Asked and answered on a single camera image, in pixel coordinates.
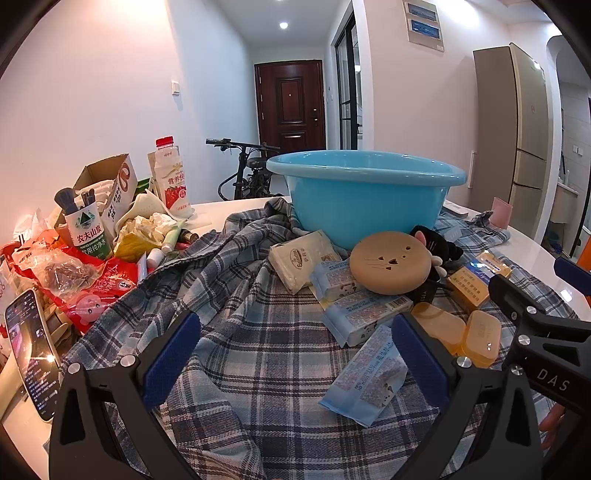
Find beige refrigerator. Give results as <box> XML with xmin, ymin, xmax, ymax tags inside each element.
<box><xmin>473</xmin><ymin>43</ymin><xmax>564</xmax><ymax>229</ymax></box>

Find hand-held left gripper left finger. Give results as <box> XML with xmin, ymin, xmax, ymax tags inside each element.
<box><xmin>48</xmin><ymin>311</ymin><xmax>202</xmax><ymax>480</ymax></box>

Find makeup brushes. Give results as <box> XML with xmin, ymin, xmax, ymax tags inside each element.
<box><xmin>54</xmin><ymin>187</ymin><xmax>98</xmax><ymax>215</ymax></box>

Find crumpled white tissue paper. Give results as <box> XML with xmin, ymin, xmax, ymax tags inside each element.
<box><xmin>115</xmin><ymin>212</ymin><xmax>185</xmax><ymax>245</ymax></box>

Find cream snack packet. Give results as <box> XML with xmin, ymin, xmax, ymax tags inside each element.
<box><xmin>269</xmin><ymin>229</ymin><xmax>342</xmax><ymax>295</ymax></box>

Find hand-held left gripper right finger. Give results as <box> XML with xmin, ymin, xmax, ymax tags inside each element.
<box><xmin>392</xmin><ymin>313</ymin><xmax>542</xmax><ymax>480</ymax></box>

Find wall electrical panel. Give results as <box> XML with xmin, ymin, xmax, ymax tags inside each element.
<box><xmin>403</xmin><ymin>0</ymin><xmax>445</xmax><ymax>51</ymax></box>

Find pink cup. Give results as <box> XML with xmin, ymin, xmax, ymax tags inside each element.
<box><xmin>492</xmin><ymin>197</ymin><xmax>513</xmax><ymax>229</ymax></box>

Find yellow box blue label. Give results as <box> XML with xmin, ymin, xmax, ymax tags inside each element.
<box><xmin>448</xmin><ymin>261</ymin><xmax>496</xmax><ymax>310</ymax></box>

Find round brown cat cushion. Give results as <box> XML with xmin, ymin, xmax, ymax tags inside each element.
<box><xmin>349</xmin><ymin>231</ymin><xmax>435</xmax><ymax>295</ymax></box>

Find open brown cardboard box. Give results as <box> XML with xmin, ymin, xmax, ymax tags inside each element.
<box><xmin>54</xmin><ymin>153</ymin><xmax>139</xmax><ymax>236</ymax></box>

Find black plush toy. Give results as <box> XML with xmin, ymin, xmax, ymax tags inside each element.
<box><xmin>409</xmin><ymin>224</ymin><xmax>465</xmax><ymax>305</ymax></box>

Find person's right hand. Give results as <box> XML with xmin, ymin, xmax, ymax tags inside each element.
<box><xmin>539</xmin><ymin>404</ymin><xmax>565</xmax><ymax>455</ymax></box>

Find blue plastic basin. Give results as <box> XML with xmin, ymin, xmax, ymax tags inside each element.
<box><xmin>266</xmin><ymin>150</ymin><xmax>468</xmax><ymax>250</ymax></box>

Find clear bag brown snacks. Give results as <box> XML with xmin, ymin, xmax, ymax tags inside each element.
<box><xmin>18</xmin><ymin>251</ymin><xmax>107</xmax><ymax>305</ymax></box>

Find small yellow box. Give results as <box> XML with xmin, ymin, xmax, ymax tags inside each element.
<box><xmin>475</xmin><ymin>251</ymin><xmax>513</xmax><ymax>280</ymax></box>

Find black framed glass door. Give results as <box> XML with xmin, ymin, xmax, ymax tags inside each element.
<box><xmin>333</xmin><ymin>11</ymin><xmax>363</xmax><ymax>151</ymax></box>

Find orange plastic case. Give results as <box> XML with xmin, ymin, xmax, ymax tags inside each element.
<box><xmin>411</xmin><ymin>301</ymin><xmax>467</xmax><ymax>356</ymax></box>

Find red capped milk bottle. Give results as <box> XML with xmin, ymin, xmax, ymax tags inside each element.
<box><xmin>154</xmin><ymin>136</ymin><xmax>192</xmax><ymax>220</ymax></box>

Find green label cut bottle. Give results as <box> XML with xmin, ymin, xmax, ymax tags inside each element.
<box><xmin>62</xmin><ymin>203</ymin><xmax>114</xmax><ymax>261</ymax></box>

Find yellow plastic bag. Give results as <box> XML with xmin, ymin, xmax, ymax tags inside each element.
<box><xmin>113</xmin><ymin>228</ymin><xmax>158</xmax><ymax>261</ymax></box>

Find green tube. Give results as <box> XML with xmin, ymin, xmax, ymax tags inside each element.
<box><xmin>161</xmin><ymin>220</ymin><xmax>188</xmax><ymax>252</ymax></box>

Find blue plaid cloth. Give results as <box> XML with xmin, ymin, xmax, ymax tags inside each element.
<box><xmin>60</xmin><ymin>196</ymin><xmax>583</xmax><ymax>480</ymax></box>

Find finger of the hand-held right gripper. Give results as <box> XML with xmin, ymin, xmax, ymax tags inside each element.
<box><xmin>488</xmin><ymin>274</ymin><xmax>555</xmax><ymax>334</ymax></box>
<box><xmin>553</xmin><ymin>257</ymin><xmax>591</xmax><ymax>308</ymax></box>

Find blue tissue packet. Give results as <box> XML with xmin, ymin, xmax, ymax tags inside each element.
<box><xmin>321</xmin><ymin>293</ymin><xmax>414</xmax><ymax>348</ymax></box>
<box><xmin>320</xmin><ymin>324</ymin><xmax>409</xmax><ymax>428</ymax></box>
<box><xmin>310</xmin><ymin>259</ymin><xmax>365</xmax><ymax>301</ymax></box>

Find brown entrance door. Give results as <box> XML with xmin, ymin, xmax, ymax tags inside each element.
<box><xmin>255</xmin><ymin>60</ymin><xmax>326</xmax><ymax>151</ymax></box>

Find black electric bike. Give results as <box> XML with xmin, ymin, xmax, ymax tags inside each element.
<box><xmin>205</xmin><ymin>137</ymin><xmax>284</xmax><ymax>201</ymax></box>

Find smartphone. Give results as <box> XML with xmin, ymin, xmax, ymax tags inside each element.
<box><xmin>4</xmin><ymin>288</ymin><xmax>63</xmax><ymax>423</ymax></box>

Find red snack bag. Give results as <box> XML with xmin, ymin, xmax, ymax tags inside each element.
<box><xmin>9</xmin><ymin>231</ymin><xmax>139</xmax><ymax>334</ymax></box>

